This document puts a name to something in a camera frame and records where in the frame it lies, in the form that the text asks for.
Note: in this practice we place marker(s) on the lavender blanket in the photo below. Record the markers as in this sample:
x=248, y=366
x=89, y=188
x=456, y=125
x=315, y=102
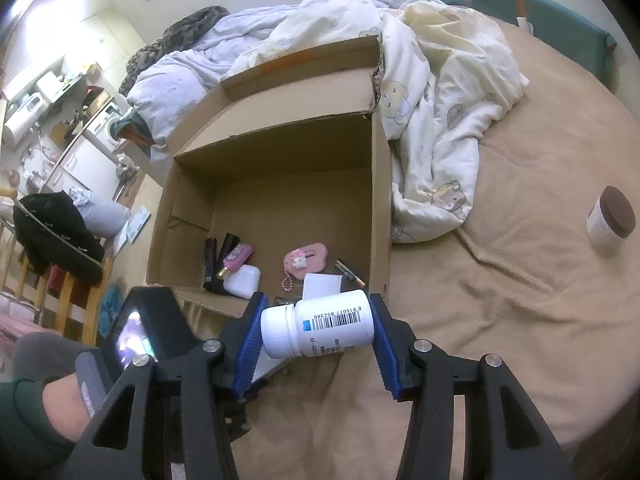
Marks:
x=165, y=92

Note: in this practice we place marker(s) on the dark fuzzy throw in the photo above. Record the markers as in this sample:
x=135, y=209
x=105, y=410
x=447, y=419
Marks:
x=178, y=37

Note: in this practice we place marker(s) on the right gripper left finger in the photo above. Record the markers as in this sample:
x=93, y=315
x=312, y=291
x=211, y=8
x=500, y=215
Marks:
x=216, y=384

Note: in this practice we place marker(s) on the black lighter with red print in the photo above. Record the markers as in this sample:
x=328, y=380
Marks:
x=210, y=247

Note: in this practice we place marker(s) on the tan bed sheet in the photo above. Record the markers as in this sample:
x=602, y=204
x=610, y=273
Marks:
x=519, y=279

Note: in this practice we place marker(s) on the teal cushion headboard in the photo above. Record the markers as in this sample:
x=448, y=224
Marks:
x=583, y=41

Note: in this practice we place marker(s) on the person left hand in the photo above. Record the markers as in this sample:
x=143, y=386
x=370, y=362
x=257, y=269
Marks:
x=64, y=407

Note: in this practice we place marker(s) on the wooden chair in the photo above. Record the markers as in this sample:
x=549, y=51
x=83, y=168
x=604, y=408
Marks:
x=73, y=311

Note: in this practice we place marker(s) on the white power adapter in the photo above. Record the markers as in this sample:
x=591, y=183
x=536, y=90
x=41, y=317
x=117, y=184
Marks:
x=319, y=285

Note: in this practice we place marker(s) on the brown cardboard box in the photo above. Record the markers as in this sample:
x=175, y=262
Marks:
x=283, y=155

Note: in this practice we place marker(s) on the white washing machine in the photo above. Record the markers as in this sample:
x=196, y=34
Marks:
x=100, y=125

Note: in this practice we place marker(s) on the white jar brown lid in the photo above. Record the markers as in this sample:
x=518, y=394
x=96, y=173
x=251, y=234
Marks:
x=611, y=221

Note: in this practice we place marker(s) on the cream bear print duvet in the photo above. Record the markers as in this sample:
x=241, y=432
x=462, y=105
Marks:
x=447, y=73

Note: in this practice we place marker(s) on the white pill bottle with barcode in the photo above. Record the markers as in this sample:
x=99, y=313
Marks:
x=318, y=327

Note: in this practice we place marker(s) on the black jacket on chair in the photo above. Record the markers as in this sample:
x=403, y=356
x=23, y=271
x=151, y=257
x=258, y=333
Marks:
x=52, y=232

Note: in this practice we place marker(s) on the white earbuds case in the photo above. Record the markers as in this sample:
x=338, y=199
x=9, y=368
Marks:
x=244, y=282

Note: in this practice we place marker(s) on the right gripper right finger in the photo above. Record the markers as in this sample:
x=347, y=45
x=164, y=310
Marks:
x=415, y=370

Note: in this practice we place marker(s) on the pink bunny keychain case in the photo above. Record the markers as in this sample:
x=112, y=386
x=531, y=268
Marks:
x=301, y=261

